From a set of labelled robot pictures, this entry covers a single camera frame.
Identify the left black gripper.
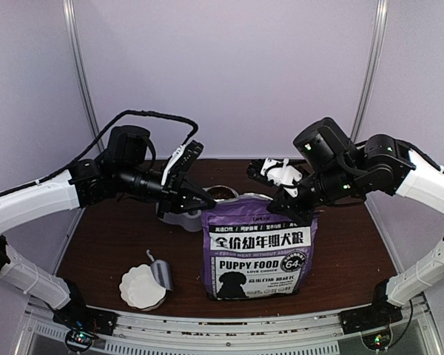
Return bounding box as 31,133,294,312
116,163,216,219

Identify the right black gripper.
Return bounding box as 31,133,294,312
268,163,362,227

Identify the purple puppy food bag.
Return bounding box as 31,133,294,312
201,193,319,300

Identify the metal food scoop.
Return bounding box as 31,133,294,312
146,249,174,291

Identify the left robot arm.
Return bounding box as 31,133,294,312
0,126,216,328

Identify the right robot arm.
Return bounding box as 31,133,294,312
260,118,444,327

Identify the grey double pet feeder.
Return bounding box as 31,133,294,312
159,210,202,232

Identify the right steel feeder bowl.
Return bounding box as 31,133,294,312
205,185,239,202

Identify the white scalloped ceramic dish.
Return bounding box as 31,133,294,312
119,264,167,311

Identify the right circuit board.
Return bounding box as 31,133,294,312
362,331,392,352

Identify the circuit board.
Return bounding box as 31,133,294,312
64,330,96,353
362,331,392,352

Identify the left circuit board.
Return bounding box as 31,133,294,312
64,330,96,353

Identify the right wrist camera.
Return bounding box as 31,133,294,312
246,158,303,197

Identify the front aluminium rail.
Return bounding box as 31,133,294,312
21,295,434,355

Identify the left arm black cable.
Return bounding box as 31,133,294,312
0,108,200,200

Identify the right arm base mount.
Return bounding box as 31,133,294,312
339,304,403,334

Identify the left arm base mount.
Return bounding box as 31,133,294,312
53,308,118,336

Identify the right aluminium frame post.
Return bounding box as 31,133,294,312
350,0,389,143

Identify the aluminium frame post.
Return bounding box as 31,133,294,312
62,0,100,139
350,0,389,143

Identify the left aluminium frame post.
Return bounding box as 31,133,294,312
62,0,100,139

